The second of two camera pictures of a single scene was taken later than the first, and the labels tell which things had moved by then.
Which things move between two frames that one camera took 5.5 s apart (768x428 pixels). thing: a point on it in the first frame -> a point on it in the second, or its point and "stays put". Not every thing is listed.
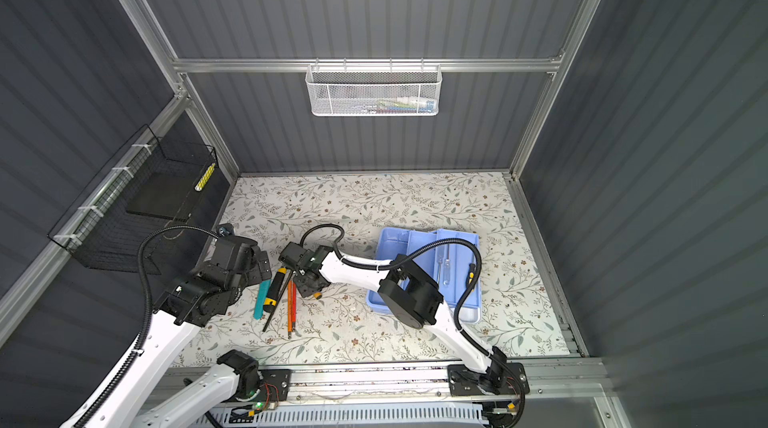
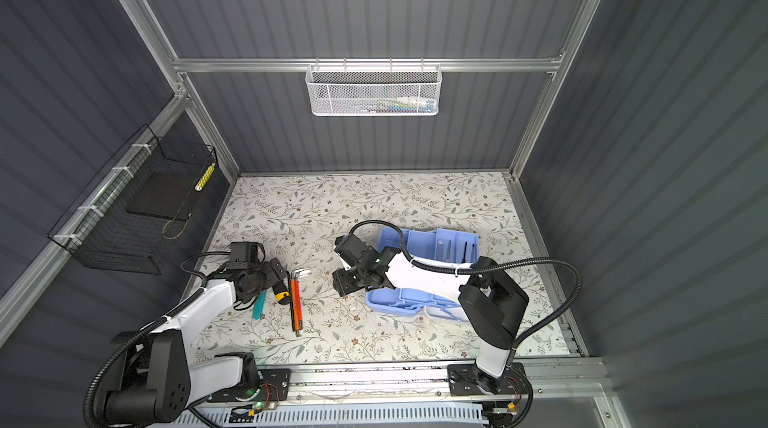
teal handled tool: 259,305 stays put
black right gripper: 303,289 -> 341,284
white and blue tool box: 442,258 stays put
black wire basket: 155,184 stays put
